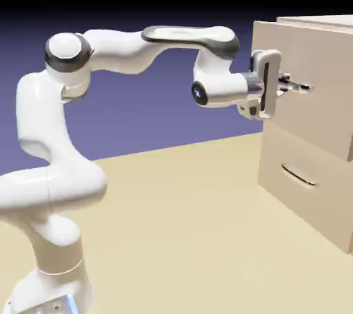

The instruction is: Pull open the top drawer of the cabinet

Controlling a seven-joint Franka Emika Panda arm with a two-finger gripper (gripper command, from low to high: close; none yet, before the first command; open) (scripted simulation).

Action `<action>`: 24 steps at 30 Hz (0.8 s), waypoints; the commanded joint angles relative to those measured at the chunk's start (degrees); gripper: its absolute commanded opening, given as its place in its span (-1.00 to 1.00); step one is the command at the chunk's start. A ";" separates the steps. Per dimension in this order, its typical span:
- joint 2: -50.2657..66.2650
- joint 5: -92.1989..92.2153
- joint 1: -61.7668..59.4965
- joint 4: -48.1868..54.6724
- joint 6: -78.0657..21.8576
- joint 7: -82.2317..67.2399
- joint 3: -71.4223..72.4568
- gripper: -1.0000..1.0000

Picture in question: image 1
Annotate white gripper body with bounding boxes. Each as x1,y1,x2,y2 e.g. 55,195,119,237
250,48,283,121

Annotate curved metal drawer handle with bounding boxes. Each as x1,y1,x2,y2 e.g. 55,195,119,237
281,164,317,187
288,81,313,92

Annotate light wood drawer front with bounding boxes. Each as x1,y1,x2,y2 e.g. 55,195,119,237
252,19,353,163
257,120,353,255

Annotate light wood cabinet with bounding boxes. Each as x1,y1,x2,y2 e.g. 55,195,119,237
252,14,353,256

